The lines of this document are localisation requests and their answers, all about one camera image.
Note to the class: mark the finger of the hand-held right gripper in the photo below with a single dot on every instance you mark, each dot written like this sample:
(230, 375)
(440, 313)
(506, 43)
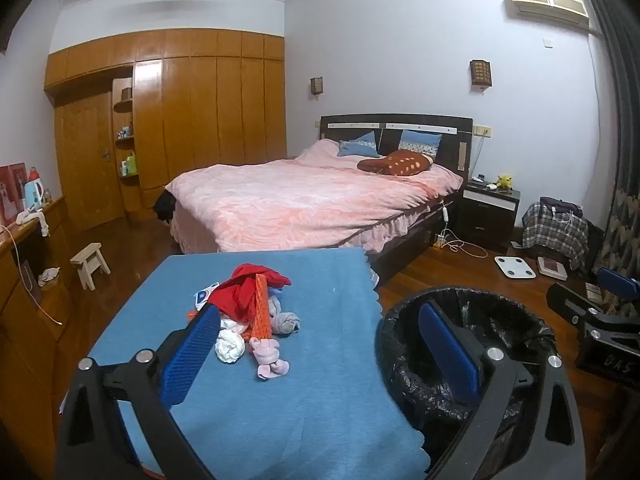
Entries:
(565, 300)
(617, 281)

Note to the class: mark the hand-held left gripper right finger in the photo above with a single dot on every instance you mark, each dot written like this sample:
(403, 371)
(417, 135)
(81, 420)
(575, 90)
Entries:
(447, 355)

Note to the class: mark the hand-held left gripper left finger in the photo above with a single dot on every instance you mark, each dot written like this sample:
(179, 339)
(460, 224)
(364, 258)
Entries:
(190, 355)

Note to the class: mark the black lined waste bin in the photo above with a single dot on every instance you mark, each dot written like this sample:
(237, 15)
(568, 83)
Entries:
(400, 355)

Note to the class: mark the red cloth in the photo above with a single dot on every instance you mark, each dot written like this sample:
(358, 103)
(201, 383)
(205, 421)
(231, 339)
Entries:
(240, 290)

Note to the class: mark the knotted grey sock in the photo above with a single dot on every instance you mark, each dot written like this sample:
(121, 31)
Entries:
(286, 322)

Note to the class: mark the beige bathroom scale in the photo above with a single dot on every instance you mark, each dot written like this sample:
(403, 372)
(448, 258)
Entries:
(552, 267)

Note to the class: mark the white crumpled cloth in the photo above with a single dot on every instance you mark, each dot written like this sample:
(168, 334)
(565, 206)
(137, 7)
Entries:
(229, 347)

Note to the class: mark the white bathroom scale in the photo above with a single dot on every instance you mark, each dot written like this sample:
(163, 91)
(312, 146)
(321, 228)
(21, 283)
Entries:
(515, 267)

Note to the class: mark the blue and white card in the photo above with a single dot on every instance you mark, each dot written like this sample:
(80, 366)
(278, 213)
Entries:
(202, 296)

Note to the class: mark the plaid bag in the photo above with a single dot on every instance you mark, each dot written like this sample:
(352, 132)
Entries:
(555, 235)

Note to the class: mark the pink knotted sock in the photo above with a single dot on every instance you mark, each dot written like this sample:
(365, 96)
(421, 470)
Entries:
(267, 355)

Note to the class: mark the orange foam mesh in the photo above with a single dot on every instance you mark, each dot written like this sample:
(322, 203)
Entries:
(262, 310)

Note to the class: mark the dark nightstand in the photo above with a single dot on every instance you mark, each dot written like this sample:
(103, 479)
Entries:
(485, 215)

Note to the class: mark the blue tablecloth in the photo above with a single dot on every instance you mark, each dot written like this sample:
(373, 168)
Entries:
(300, 410)

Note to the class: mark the yellow plush toy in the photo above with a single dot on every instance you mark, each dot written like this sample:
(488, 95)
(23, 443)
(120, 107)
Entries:
(504, 182)

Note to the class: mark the small wooden stool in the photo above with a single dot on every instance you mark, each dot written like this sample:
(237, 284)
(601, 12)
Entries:
(90, 257)

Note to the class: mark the white hanging charger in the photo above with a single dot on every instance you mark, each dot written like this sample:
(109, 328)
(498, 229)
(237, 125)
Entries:
(445, 212)

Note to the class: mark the dark patterned curtain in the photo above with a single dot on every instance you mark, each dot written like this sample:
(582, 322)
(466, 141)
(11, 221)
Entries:
(622, 135)

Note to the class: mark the black clothing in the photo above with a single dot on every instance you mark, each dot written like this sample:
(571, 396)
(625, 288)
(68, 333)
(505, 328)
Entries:
(165, 205)

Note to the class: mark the white cloth in shelf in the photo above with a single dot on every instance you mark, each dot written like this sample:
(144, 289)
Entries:
(48, 276)

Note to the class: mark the wooden side desk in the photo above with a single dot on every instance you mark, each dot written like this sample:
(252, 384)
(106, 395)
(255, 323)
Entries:
(25, 350)

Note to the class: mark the bed with pink cover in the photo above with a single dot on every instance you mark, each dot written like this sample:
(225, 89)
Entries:
(300, 200)

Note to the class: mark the brown dotted pillow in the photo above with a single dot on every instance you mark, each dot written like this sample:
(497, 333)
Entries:
(400, 164)

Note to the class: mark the green bottle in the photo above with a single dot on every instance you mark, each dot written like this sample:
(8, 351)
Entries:
(131, 164)

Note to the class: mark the white cloth on desk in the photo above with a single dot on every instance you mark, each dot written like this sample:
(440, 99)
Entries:
(42, 220)

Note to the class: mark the blue pillow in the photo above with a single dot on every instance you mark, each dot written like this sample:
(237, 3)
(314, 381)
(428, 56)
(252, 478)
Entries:
(420, 142)
(357, 145)

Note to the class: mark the wooden door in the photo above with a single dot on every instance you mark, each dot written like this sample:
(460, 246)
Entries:
(85, 160)

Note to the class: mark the blue and white kettle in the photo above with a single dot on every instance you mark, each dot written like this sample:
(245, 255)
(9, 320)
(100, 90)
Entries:
(34, 196)

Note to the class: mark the wooden wardrobe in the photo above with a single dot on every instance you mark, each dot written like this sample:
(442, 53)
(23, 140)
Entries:
(200, 110)

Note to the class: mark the wall socket strip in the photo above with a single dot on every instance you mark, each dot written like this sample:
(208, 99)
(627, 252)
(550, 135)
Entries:
(482, 130)

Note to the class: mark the dark wooden bed frame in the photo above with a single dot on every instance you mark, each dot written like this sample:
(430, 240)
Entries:
(390, 132)

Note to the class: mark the red photo frame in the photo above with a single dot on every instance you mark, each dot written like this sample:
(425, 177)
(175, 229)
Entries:
(11, 192)

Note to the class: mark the wooden wall lamp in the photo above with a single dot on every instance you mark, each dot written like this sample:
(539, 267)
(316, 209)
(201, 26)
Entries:
(480, 72)
(316, 85)

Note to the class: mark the wall air conditioner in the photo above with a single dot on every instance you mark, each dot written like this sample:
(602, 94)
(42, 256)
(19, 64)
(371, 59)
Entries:
(550, 5)

